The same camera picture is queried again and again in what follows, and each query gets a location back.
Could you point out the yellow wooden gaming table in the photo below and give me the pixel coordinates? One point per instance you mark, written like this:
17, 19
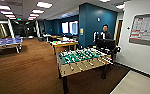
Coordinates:
65, 46

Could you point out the black monitor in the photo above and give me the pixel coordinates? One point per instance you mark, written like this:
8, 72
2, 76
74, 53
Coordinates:
105, 43

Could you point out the black wheeled cart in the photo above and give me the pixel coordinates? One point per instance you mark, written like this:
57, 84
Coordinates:
107, 48

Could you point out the person in dark clothes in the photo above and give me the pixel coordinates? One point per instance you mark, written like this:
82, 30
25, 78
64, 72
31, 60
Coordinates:
106, 32

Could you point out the brown wooden door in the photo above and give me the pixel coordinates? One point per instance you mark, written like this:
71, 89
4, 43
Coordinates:
119, 32

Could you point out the rectangular ceiling light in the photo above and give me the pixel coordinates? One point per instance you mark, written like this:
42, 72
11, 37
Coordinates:
37, 11
1, 7
44, 5
7, 12

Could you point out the blue ping pong table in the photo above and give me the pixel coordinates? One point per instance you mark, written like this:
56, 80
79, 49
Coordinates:
6, 42

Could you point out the yellow wall sign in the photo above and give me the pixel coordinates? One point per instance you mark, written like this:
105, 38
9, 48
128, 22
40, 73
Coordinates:
81, 31

